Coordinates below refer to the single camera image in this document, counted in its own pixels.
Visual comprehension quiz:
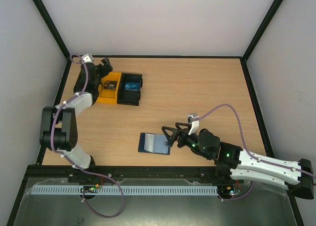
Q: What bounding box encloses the grey metal sheet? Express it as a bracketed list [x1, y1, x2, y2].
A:
[14, 179, 296, 226]

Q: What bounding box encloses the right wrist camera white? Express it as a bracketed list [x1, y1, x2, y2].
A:
[187, 113, 199, 135]

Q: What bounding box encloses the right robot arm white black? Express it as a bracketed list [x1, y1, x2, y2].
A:
[161, 122, 315, 199]

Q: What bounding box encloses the black aluminium frame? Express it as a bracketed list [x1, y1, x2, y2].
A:
[4, 0, 305, 226]

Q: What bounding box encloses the yellow middle bin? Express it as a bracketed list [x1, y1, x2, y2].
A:
[96, 72, 122, 104]

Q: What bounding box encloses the black bin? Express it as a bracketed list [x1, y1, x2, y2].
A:
[117, 73, 143, 106]
[73, 73, 85, 93]

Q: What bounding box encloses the blue card holder wallet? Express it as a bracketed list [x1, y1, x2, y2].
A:
[138, 133, 171, 155]

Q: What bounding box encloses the light blue slotted cable duct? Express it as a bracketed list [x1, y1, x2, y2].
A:
[31, 185, 218, 196]

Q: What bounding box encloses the right black bin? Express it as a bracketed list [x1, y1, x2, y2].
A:
[117, 73, 143, 106]

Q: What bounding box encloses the left black bin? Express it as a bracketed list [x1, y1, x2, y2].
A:
[73, 73, 85, 93]

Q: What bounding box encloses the black card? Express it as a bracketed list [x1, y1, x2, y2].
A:
[103, 80, 118, 90]

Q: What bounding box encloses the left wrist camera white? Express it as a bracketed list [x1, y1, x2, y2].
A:
[81, 54, 94, 63]

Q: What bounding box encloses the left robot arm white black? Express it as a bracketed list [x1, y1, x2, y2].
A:
[39, 54, 113, 170]

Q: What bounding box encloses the blue white credit card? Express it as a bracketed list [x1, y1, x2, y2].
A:
[124, 82, 139, 91]

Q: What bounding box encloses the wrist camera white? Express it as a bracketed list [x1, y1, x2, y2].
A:
[81, 54, 94, 63]
[187, 113, 199, 135]

